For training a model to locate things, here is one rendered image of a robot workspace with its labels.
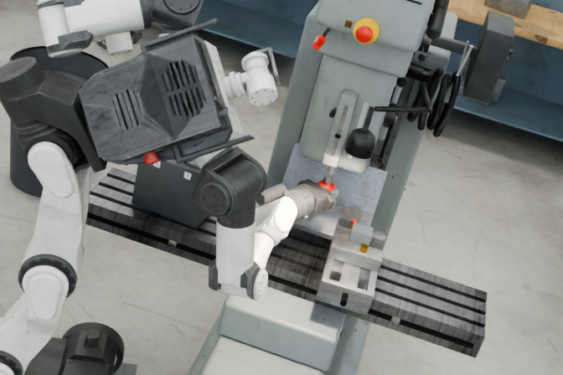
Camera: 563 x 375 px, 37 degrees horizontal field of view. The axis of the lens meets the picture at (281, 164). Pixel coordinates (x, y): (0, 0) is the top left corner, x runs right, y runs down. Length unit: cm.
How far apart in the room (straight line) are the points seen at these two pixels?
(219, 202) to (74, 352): 90
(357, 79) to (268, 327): 75
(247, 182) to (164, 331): 182
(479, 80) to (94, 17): 112
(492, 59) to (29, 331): 145
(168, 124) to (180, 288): 216
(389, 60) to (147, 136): 67
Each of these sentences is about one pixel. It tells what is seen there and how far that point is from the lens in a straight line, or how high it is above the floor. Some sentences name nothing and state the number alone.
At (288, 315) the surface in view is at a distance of 245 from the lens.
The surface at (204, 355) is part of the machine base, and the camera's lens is 329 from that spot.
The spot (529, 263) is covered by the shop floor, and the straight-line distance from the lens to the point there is 494.
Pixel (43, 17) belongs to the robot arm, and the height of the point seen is 165.
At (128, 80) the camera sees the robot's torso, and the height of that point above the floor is 162.
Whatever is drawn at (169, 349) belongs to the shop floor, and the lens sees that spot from 358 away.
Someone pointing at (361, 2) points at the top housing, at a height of 182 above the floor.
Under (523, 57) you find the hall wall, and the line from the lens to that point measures 666.
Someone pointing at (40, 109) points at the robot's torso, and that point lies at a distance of 196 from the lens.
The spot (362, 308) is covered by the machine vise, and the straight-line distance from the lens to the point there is 240.
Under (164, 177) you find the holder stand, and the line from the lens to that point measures 253.
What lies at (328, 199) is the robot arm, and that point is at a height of 121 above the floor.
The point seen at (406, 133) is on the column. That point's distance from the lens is 275.
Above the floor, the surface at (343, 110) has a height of 150.
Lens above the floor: 239
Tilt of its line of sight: 28 degrees down
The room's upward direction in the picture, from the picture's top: 15 degrees clockwise
